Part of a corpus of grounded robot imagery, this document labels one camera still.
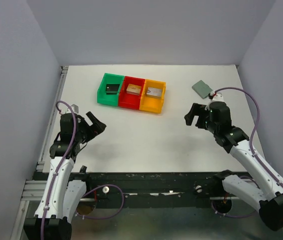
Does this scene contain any sage green card holder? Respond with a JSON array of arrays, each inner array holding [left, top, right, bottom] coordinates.
[[192, 80, 213, 99]]

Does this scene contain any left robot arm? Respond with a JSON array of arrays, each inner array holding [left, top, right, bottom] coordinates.
[[23, 112, 106, 240]]

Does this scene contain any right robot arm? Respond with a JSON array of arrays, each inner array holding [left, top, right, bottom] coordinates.
[[184, 101, 283, 231]]

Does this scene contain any black card stack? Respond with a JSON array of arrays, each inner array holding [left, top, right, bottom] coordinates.
[[105, 83, 120, 95]]

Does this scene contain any silver card stack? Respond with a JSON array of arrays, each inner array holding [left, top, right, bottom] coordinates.
[[146, 87, 163, 98]]

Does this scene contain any tan card stack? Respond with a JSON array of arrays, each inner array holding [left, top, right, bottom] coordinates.
[[126, 83, 142, 95]]

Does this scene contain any green plastic bin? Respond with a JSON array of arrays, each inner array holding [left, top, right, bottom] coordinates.
[[97, 73, 124, 107]]

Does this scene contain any yellow plastic bin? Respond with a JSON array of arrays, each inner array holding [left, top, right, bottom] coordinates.
[[139, 79, 166, 114]]

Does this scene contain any red plastic bin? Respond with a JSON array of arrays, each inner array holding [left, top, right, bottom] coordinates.
[[118, 76, 145, 110]]

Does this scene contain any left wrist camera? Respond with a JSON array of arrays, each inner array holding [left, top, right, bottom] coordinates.
[[70, 104, 79, 114]]

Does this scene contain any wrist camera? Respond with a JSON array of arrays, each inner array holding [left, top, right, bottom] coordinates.
[[208, 91, 225, 102], [70, 104, 79, 114]]

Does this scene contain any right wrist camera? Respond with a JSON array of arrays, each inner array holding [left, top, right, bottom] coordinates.
[[208, 91, 225, 102]]

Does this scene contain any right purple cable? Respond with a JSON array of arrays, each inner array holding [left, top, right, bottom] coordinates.
[[210, 86, 283, 230]]

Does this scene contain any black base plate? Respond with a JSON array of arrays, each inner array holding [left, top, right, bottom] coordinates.
[[70, 172, 232, 209]]

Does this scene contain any aluminium frame rail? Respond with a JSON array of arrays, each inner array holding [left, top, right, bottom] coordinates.
[[21, 66, 69, 201]]

